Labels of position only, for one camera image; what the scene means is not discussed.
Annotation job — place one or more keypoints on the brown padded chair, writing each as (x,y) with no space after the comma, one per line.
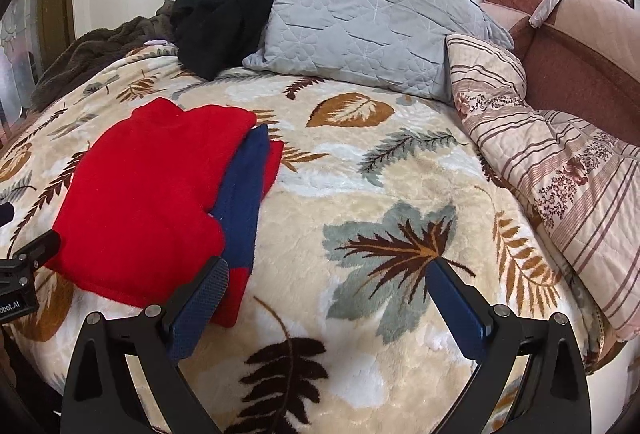
(590,59)

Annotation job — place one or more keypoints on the striped floral quilt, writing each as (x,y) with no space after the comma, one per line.
(565,174)

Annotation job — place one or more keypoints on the dark brown fleece blanket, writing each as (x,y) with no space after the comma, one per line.
(100,49)

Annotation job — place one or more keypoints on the leaf print fleece blanket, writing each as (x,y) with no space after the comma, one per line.
(375,194)

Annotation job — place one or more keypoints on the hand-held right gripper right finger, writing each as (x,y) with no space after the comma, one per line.
(460,314)

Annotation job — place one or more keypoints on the grey quilted pillow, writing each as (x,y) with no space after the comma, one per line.
(365,24)

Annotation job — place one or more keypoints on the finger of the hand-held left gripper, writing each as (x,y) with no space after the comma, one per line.
(42,246)
(6,214)

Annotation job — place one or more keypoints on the black jacket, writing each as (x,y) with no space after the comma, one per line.
(220,9)

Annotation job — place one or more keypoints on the red and blue sweater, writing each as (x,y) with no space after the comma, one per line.
(140,194)

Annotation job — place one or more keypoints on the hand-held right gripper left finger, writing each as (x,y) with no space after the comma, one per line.
(200,309)

